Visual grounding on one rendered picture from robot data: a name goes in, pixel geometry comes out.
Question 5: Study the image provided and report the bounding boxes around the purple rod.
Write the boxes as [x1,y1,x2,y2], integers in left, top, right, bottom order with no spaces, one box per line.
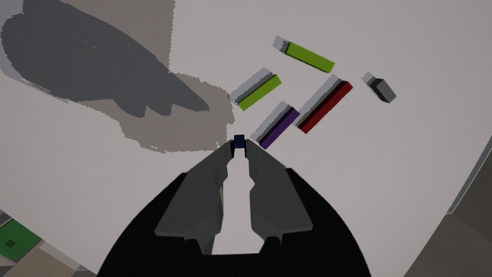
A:
[259,107,300,149]

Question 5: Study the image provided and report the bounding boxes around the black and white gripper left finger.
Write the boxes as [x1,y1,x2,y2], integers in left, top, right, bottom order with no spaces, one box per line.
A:
[97,139,235,277]

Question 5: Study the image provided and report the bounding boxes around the dark red rod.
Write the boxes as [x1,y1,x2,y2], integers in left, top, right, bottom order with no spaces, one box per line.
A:
[298,81,353,134]

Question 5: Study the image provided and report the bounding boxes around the dark grey block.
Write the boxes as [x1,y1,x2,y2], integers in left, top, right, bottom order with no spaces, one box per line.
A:
[369,78,397,103]

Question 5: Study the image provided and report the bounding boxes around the small blue block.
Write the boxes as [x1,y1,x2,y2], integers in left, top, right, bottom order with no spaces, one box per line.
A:
[234,135,244,149]

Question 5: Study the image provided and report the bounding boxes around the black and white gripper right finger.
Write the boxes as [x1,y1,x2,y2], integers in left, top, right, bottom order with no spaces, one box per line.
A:
[244,139,372,277]

